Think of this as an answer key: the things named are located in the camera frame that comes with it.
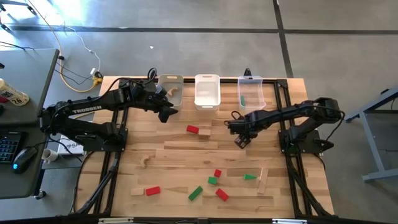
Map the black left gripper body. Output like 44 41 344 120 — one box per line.
139 83 163 111

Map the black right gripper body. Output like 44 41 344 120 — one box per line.
228 116 259 138

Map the long wooden plank block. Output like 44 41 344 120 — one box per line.
257 167 269 195

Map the long green block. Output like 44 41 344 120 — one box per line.
188 185 204 202

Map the grey plastic bin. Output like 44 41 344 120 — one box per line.
157 73 184 111

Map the clear plastic bin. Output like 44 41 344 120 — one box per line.
238 75 267 113

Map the white plastic bin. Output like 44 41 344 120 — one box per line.
194 73 221 111

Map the white printed paper sheet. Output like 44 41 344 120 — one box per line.
57 133 86 156

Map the white cup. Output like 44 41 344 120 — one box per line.
41 148 59 164

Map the grey side desk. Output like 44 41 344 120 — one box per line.
0 48 60 126

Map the white labelled bottle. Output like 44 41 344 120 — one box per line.
0 78 30 107

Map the black computer mouse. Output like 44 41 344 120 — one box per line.
11 146 39 174

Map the backlit black keyboard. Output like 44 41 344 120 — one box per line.
0 131 22 165

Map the dark grey keyboard desk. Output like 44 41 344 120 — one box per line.
0 123 50 200

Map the black aluminium table frame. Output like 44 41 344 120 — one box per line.
70 76 336 218

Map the yellow floor cable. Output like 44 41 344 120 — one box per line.
27 0 103 93

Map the white floor cable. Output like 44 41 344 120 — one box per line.
62 24 102 75

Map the silver metal bracket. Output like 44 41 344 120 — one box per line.
98 217 134 224
272 218 308 224

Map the black power cable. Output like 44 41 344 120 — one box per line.
70 151 94 215

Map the grey metal table frame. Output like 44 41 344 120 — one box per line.
343 88 398 183

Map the black floor cable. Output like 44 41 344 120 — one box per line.
0 40 35 52

